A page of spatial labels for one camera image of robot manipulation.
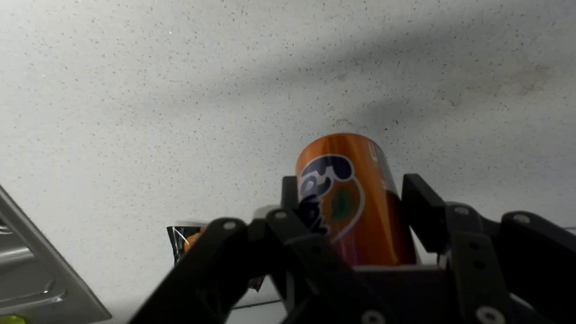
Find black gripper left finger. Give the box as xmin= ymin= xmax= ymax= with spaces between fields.
xmin=129 ymin=199 xmax=359 ymax=324

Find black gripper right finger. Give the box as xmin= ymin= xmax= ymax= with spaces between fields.
xmin=401 ymin=172 xmax=576 ymax=324

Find orange Fanta soda can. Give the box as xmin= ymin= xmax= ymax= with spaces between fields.
xmin=295 ymin=133 xmax=417 ymax=266

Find black snack tray with food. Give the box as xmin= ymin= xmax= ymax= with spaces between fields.
xmin=167 ymin=223 xmax=206 ymax=260

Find stainless steel sink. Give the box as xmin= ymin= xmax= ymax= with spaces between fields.
xmin=0 ymin=187 xmax=111 ymax=324

